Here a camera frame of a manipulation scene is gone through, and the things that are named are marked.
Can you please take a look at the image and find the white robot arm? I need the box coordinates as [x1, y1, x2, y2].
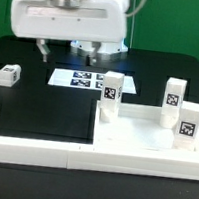
[10, 0, 147, 65]

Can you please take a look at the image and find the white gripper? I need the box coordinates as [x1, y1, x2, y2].
[10, 0, 130, 66]

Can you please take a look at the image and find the white U-shaped obstacle fence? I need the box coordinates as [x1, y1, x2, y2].
[0, 136, 199, 180]

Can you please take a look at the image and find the white square tabletop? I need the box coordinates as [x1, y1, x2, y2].
[93, 102, 199, 156]

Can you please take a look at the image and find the white marker sheet with tags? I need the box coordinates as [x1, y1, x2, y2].
[47, 66, 139, 96]

